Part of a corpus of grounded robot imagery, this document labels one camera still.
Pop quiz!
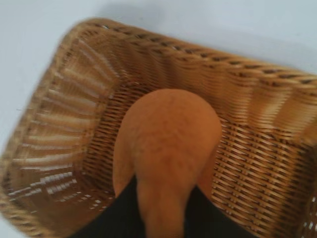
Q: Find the brown wicker rectangular basket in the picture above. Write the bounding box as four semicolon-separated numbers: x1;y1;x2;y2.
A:
0;16;317;238

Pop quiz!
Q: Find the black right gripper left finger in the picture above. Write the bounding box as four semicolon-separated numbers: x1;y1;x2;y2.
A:
71;173;147;238

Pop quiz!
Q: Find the orange with knobby stem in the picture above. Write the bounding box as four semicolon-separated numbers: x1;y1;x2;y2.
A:
112;88;222;238

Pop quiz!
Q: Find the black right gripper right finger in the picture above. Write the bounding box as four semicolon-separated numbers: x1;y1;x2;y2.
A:
182;186;253;238

